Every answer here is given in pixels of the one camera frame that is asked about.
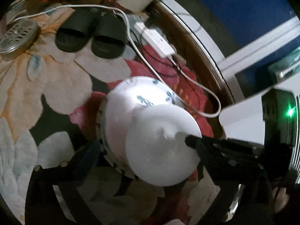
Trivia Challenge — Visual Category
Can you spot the large bear print plate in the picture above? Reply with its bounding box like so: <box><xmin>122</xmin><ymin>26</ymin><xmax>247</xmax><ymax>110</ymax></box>
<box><xmin>104</xmin><ymin>76</ymin><xmax>191</xmax><ymax>172</ymax></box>

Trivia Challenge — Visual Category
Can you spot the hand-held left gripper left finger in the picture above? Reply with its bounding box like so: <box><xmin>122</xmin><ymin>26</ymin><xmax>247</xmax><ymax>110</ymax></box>
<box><xmin>24</xmin><ymin>139</ymin><xmax>102</xmax><ymax>225</ymax></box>

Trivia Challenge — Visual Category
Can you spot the person's right hand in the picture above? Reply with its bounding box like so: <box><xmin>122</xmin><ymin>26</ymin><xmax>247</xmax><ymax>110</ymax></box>
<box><xmin>272</xmin><ymin>187</ymin><xmax>293</xmax><ymax>213</ymax></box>

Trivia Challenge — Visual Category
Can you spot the white bowl pink outside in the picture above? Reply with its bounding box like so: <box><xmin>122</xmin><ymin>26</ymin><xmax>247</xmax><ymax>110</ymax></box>
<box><xmin>125</xmin><ymin>105</ymin><xmax>203</xmax><ymax>188</ymax></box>

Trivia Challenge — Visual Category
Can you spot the white plate dark dash rim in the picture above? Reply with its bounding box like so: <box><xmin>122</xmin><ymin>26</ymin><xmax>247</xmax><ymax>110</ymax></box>
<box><xmin>96</xmin><ymin>97</ymin><xmax>141</xmax><ymax>180</ymax></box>

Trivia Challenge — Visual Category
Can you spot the teal plastic item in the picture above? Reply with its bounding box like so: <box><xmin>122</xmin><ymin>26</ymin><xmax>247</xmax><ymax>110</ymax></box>
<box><xmin>268</xmin><ymin>51</ymin><xmax>300</xmax><ymax>80</ymax></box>

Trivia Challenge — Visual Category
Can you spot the black slipper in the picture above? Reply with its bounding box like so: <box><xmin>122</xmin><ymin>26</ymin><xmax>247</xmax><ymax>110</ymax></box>
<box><xmin>91</xmin><ymin>14</ymin><xmax>128</xmax><ymax>58</ymax></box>
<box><xmin>55</xmin><ymin>10</ymin><xmax>99</xmax><ymax>53</ymax></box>

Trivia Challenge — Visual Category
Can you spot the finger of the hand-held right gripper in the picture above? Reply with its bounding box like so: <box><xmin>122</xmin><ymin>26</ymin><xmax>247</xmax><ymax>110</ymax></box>
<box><xmin>185</xmin><ymin>134</ymin><xmax>266</xmax><ymax>160</ymax></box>

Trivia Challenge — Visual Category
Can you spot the round metal steamer rack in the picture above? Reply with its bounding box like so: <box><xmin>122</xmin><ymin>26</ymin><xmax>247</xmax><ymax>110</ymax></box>
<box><xmin>0</xmin><ymin>20</ymin><xmax>41</xmax><ymax>58</ymax></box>

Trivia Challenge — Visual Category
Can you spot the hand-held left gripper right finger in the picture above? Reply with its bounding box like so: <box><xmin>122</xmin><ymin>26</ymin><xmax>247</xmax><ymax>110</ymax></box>
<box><xmin>196</xmin><ymin>143</ymin><xmax>275</xmax><ymax>225</ymax></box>

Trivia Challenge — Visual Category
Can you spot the blue door panel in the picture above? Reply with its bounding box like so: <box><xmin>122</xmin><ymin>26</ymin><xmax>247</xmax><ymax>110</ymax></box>
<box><xmin>201</xmin><ymin>0</ymin><xmax>300</xmax><ymax>60</ymax></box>

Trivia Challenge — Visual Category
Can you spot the white power strip with cable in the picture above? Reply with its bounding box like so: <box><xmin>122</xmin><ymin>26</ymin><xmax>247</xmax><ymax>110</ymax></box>
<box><xmin>13</xmin><ymin>4</ymin><xmax>222</xmax><ymax>118</ymax></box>

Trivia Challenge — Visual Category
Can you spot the floral rug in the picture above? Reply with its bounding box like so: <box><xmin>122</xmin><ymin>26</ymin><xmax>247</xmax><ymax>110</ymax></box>
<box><xmin>0</xmin><ymin>0</ymin><xmax>242</xmax><ymax>225</ymax></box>

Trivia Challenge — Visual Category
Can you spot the black cable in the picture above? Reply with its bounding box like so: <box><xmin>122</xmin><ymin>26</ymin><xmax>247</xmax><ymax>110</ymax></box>
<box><xmin>140</xmin><ymin>35</ymin><xmax>200</xmax><ymax>80</ymax></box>

